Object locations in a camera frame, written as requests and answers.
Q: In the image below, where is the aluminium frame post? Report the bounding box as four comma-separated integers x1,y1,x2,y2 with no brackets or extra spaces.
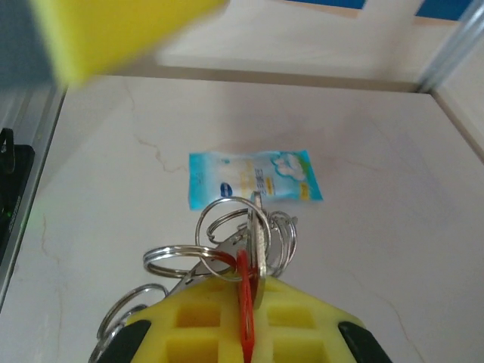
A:
417,0,484,94

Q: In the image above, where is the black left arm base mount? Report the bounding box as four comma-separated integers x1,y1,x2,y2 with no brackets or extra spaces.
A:
0,127,37,273

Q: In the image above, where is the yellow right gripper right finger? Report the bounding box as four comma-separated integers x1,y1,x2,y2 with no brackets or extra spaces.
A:
250,277,394,363

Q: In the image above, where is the silver carabiner keyring with rings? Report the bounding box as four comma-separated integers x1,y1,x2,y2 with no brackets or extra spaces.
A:
88,196,299,363

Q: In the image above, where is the key with red tag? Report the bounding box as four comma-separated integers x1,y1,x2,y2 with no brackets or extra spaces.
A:
234,191,270,363

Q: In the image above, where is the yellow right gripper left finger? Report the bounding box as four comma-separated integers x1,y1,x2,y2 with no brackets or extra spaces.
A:
88,281,246,363

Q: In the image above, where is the light blue snack packet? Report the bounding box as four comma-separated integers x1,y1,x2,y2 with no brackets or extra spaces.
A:
188,150,324,211

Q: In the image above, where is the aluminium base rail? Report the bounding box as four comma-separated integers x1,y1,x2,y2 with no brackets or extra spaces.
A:
0,85,67,303

